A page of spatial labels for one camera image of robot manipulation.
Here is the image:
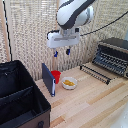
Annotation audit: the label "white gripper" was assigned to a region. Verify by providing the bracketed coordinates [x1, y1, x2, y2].
[46, 27, 81, 59]

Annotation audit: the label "yellow food pieces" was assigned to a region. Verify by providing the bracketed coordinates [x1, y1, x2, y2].
[63, 79, 76, 87]

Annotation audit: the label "white bowl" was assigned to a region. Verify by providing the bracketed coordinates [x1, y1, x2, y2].
[61, 76, 79, 91]

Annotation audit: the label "black toaster oven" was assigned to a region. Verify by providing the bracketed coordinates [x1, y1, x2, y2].
[97, 36, 128, 80]

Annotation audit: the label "red plastic cup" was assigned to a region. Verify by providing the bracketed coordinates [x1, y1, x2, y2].
[50, 69, 63, 85]

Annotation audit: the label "dark blue book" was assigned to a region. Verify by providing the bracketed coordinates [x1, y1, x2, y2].
[41, 62, 57, 98]

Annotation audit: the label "beige woven folding screen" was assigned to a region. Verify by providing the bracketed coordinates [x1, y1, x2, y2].
[0, 0, 128, 82]

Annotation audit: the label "thin black pole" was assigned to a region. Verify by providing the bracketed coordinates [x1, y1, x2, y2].
[2, 0, 13, 63]

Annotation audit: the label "black fabric storage box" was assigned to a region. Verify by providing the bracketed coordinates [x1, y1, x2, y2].
[0, 59, 52, 128]

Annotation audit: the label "black wire dish rack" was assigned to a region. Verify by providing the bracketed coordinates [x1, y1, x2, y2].
[78, 63, 113, 86]

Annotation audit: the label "black cable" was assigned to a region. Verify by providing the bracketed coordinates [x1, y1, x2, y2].
[79, 10, 128, 37]

